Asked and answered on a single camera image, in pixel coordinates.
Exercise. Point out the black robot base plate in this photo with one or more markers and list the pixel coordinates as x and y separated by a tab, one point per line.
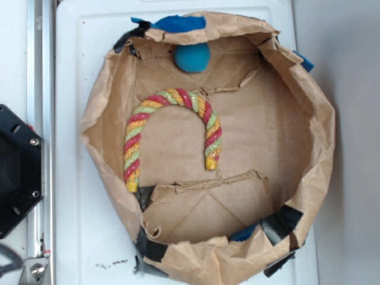
21	170

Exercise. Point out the aluminium extrusion rail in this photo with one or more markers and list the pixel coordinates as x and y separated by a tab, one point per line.
41	23

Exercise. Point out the brown paper bag container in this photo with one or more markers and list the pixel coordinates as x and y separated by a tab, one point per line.
277	144

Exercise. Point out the white plastic tray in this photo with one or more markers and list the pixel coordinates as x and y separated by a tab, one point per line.
92	245

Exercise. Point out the metal corner bracket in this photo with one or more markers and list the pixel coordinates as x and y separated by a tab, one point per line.
34	271

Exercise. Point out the multicolored twisted rope toy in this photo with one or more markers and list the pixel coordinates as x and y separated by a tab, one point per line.
168	97

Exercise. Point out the blue ball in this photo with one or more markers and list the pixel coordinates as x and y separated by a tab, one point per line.
192	58

